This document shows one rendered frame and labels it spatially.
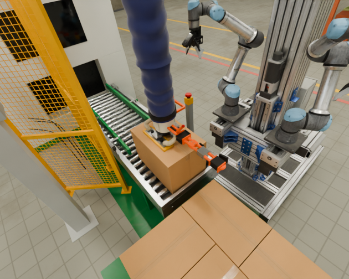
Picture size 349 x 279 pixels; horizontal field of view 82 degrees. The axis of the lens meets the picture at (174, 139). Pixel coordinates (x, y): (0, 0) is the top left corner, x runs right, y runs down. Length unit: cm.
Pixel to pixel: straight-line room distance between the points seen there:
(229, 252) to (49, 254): 182
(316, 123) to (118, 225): 205
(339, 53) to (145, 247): 175
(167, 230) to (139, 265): 30
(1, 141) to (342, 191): 317
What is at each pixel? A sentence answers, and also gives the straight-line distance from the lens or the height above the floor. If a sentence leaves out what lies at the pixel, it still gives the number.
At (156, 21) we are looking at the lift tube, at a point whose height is 185.
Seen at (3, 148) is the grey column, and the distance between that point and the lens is 172.
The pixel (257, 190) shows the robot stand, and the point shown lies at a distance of 233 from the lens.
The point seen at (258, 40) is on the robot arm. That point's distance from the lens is 160.
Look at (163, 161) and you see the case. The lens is 155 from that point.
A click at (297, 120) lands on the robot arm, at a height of 124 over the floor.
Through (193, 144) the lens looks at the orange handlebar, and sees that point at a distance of 144.
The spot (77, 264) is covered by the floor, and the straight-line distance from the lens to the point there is 248.
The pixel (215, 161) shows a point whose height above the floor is 110.
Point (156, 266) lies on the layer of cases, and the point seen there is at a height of 54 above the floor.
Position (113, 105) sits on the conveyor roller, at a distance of 315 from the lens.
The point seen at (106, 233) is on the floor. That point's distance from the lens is 247.
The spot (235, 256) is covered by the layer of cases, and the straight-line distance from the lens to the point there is 166.
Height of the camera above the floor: 213
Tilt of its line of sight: 44 degrees down
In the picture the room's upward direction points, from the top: 8 degrees counter-clockwise
